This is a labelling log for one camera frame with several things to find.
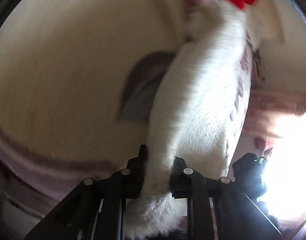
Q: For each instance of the white fluffy garment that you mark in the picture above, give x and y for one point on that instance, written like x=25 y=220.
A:
x=191 y=116

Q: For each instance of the floral rose blanket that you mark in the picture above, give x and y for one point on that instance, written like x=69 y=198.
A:
x=78 y=78

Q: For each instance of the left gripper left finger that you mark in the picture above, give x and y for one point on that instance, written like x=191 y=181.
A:
x=137 y=167

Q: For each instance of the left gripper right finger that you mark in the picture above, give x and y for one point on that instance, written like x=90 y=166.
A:
x=179 y=183

